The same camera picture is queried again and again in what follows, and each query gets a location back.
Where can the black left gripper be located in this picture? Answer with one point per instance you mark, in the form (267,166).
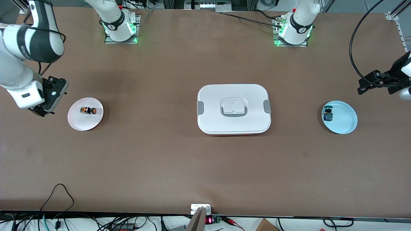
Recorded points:
(395,78)

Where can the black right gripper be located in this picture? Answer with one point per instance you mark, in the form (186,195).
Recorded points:
(39,110)

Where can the orange push-button switch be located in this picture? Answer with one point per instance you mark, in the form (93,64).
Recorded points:
(87,110)

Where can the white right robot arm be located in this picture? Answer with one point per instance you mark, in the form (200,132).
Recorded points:
(13,70)

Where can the light blue round plate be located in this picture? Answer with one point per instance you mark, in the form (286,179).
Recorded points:
(343,118)

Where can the pink round plate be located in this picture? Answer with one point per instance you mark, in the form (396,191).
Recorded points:
(85,123)

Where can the white lunch box grey clips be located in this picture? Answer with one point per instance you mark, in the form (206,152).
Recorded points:
(234,96)

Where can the brown cardboard box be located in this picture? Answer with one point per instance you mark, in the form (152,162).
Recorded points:
(266,226)

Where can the aluminium profile bar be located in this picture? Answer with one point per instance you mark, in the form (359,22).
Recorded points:
(197,221)

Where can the red digit display module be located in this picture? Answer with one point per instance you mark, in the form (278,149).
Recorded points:
(209,220)

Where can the green and blue switch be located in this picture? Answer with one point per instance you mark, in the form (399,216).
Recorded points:
(328,114)

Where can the aluminium rail with perforated strip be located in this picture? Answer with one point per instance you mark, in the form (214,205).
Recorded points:
(393,15)

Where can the aluminium frame corner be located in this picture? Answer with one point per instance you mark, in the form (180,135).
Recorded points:
(22,9)

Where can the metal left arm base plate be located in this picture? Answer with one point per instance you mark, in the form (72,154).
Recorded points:
(275,35)

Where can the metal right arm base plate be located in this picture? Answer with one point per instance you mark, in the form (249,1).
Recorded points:
(137,22)

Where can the silver metal bracket with lights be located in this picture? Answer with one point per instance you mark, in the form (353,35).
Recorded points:
(208,5)

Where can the white metal bracket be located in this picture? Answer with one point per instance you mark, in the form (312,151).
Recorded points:
(194,208)

